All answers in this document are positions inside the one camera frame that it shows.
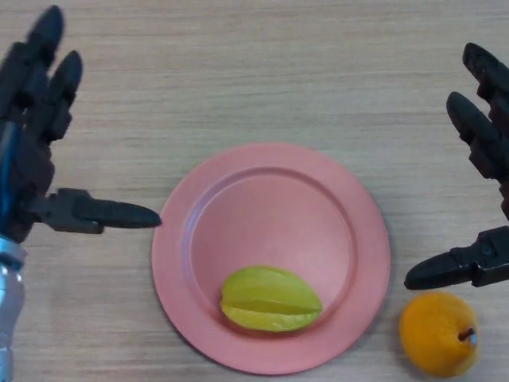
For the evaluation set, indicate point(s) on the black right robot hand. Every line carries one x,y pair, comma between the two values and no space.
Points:
491,147

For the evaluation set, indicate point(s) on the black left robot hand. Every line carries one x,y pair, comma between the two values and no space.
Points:
28,119

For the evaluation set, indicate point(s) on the yellow starfruit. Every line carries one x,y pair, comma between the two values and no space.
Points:
270,298

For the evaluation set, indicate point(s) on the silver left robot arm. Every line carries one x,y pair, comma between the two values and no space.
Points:
10,302

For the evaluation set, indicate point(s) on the pink round plate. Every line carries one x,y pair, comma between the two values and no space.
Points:
274,215

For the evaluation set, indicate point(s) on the orange pear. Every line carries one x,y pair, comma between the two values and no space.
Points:
435,334

